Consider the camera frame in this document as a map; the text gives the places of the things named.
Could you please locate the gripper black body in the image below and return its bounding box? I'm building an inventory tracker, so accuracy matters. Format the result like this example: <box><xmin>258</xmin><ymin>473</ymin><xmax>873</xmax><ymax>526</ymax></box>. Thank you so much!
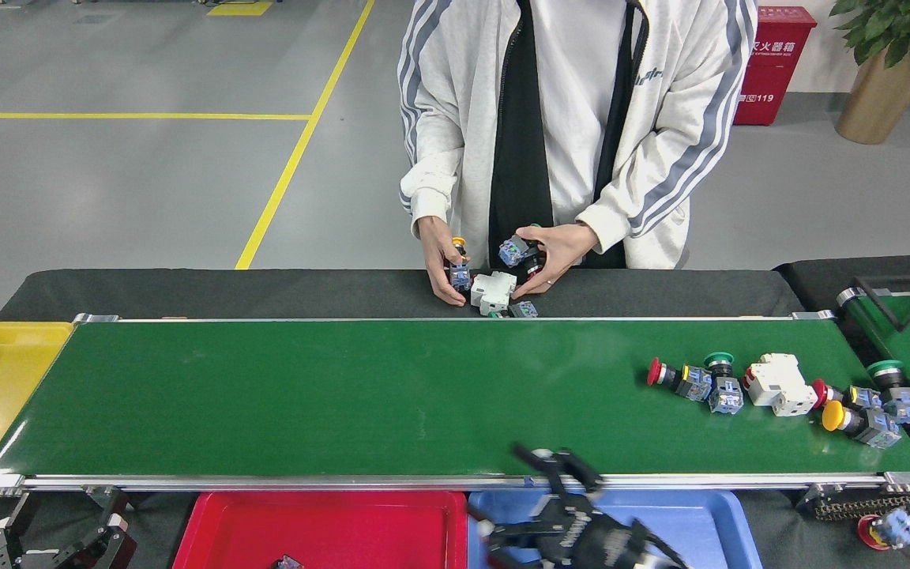
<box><xmin>546</xmin><ymin>498</ymin><xmax>649</xmax><ymax>569</ymax></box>

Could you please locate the red push button switch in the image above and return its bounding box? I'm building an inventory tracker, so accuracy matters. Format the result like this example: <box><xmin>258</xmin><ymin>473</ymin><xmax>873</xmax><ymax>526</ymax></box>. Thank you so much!
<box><xmin>647</xmin><ymin>357</ymin><xmax>713</xmax><ymax>401</ymax></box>
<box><xmin>811</xmin><ymin>379</ymin><xmax>883</xmax><ymax>412</ymax></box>
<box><xmin>857</xmin><ymin>507</ymin><xmax>910</xmax><ymax>552</ymax></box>

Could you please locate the white circuit breaker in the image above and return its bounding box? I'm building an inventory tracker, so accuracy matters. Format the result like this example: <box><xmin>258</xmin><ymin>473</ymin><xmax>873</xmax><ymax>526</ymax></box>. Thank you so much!
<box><xmin>471</xmin><ymin>271</ymin><xmax>517</xmax><ymax>317</ymax></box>
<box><xmin>742</xmin><ymin>353</ymin><xmax>818</xmax><ymax>417</ymax></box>

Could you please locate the yellow push button switch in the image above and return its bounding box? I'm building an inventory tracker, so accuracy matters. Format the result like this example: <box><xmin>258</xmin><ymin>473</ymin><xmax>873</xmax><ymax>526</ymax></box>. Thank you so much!
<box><xmin>822</xmin><ymin>400</ymin><xmax>903</xmax><ymax>450</ymax></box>
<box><xmin>450</xmin><ymin>237</ymin><xmax>472</xmax><ymax>291</ymax></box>

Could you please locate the blue plastic tray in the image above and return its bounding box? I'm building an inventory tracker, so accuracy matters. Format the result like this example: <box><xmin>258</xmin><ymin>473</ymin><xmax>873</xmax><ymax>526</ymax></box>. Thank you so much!
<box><xmin>467</xmin><ymin>488</ymin><xmax>764</xmax><ymax>569</ymax></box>

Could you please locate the red plastic tray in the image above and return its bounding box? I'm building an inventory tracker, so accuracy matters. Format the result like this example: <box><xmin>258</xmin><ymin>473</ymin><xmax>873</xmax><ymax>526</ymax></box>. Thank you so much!
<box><xmin>173</xmin><ymin>490</ymin><xmax>469</xmax><ymax>569</ymax></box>

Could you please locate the long green conveyor belt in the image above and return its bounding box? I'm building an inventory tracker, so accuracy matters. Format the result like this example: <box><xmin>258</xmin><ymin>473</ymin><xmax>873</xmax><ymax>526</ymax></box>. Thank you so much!
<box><xmin>0</xmin><ymin>311</ymin><xmax>910</xmax><ymax>499</ymax></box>

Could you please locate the person's left hand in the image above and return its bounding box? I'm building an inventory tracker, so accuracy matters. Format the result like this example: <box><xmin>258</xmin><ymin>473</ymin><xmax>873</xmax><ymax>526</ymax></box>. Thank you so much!
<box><xmin>512</xmin><ymin>221</ymin><xmax>600</xmax><ymax>301</ymax></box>

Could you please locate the person's right hand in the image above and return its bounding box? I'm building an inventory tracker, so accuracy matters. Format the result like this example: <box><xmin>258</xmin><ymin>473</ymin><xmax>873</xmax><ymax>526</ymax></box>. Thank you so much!
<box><xmin>417</xmin><ymin>215</ymin><xmax>472</xmax><ymax>307</ymax></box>

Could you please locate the person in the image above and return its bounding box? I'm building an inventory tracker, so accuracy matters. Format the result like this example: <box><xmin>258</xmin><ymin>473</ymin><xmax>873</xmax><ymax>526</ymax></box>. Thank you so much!
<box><xmin>398</xmin><ymin>0</ymin><xmax>758</xmax><ymax>271</ymax></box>

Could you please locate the red fire extinguisher box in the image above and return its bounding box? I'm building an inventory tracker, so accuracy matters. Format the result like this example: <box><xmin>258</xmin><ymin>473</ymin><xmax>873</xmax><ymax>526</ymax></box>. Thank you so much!
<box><xmin>733</xmin><ymin>6</ymin><xmax>818</xmax><ymax>127</ymax></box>

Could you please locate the green leafy plant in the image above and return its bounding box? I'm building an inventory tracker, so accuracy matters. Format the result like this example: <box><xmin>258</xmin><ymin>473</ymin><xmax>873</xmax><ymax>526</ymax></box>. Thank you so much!
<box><xmin>829</xmin><ymin>0</ymin><xmax>910</xmax><ymax>72</ymax></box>

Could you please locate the black conveyor drive chain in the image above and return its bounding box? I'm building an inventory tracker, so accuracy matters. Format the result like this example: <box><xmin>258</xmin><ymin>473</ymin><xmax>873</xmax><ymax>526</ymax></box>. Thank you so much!
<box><xmin>810</xmin><ymin>486</ymin><xmax>910</xmax><ymax>521</ymax></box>

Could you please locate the black bent tube frame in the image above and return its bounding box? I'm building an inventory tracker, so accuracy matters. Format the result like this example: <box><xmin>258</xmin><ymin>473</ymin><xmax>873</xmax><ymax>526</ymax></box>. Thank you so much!
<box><xmin>852</xmin><ymin>273</ymin><xmax>910</xmax><ymax>333</ymax></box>

